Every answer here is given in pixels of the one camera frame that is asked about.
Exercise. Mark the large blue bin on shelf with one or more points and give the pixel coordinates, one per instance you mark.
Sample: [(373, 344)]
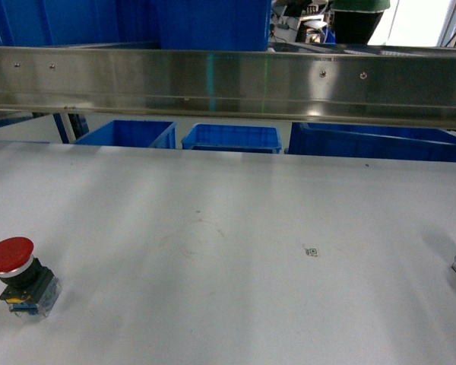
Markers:
[(198, 25)]

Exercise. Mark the blue bin under shelf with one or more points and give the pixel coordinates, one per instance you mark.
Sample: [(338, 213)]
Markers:
[(368, 141), (237, 138), (133, 134)]

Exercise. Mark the blue bin under shelf middle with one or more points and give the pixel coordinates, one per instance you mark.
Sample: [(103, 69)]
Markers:
[(237, 138)]

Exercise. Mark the blue bin under shelf right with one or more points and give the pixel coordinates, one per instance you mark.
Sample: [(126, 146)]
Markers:
[(368, 141)]

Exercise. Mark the stainless steel shelf rail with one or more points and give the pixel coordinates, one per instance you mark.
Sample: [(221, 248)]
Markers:
[(374, 85)]

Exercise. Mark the red mushroom push button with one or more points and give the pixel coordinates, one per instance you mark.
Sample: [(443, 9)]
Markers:
[(30, 287)]

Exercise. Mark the person in dark trousers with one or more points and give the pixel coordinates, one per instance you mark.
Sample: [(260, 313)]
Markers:
[(355, 21)]

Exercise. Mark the blue bin under shelf left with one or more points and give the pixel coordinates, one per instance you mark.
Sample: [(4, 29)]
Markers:
[(133, 134)]

